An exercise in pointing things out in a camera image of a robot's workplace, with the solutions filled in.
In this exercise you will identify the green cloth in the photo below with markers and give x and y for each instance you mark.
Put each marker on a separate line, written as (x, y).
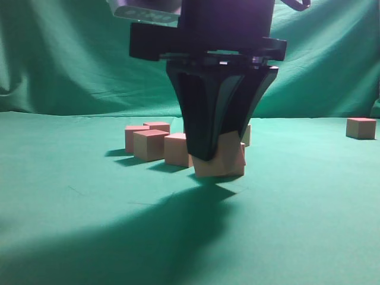
(76, 209)

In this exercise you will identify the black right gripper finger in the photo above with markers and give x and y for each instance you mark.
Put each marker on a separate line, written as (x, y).
(205, 94)
(246, 97)

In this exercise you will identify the pink cube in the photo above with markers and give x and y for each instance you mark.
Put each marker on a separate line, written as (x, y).
(361, 128)
(242, 168)

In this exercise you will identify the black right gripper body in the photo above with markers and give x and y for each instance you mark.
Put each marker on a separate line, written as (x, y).
(207, 26)

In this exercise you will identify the pink cube moved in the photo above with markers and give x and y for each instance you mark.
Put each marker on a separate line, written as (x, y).
(129, 131)
(175, 150)
(161, 126)
(149, 144)
(246, 139)
(227, 160)

